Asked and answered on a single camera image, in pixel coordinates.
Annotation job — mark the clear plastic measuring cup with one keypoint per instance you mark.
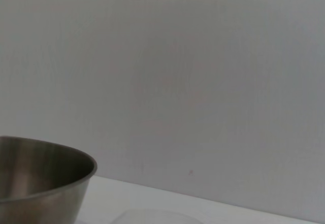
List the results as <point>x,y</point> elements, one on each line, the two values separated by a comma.
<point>157,217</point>

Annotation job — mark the stainless steel mixing bowl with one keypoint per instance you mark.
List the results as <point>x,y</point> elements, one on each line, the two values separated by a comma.
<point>38,183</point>

